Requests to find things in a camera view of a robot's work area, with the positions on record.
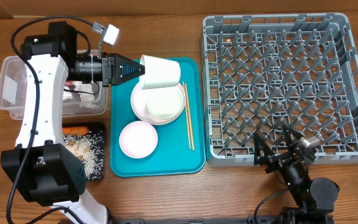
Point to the black waste tray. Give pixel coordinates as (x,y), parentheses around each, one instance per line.
(93,127)

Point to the cream plastic cup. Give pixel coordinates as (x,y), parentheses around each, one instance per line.
(159,72)

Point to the orange carrot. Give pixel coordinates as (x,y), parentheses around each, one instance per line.
(75,130)

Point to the pink food bowl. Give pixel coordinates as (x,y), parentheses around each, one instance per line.
(138,139)

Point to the cream shallow bowl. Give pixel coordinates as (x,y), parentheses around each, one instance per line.
(164,103)

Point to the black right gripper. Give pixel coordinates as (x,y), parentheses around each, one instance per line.
(278,159)

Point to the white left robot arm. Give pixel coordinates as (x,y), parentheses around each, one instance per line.
(40,167)

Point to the grey dishwasher rack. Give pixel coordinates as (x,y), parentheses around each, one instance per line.
(261,72)

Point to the rice and peanut leftovers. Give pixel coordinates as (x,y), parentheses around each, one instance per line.
(90,150)

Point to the teal plastic tray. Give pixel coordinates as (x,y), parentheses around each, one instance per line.
(172,154)

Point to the clear plastic waste bin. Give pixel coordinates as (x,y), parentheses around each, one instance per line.
(13,87)

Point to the white napkin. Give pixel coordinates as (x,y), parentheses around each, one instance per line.
(67,95)

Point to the pink round plate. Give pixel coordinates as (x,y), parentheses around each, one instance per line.
(138,104)

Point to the red snack wrapper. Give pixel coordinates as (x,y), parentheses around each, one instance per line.
(70,83)

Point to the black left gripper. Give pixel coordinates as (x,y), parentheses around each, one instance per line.
(112,70)

